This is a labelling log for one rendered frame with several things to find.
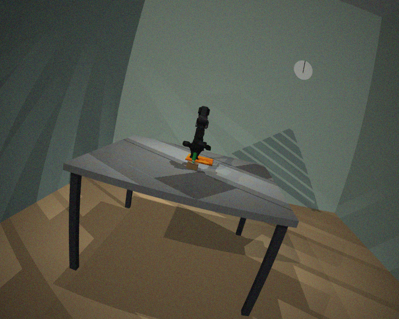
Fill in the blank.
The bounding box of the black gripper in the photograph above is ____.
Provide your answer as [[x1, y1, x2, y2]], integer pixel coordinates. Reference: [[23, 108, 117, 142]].
[[183, 135, 211, 158]]

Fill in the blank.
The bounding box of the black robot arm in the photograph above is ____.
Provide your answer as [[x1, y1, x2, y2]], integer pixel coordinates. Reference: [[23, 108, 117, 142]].
[[194, 106, 210, 153]]

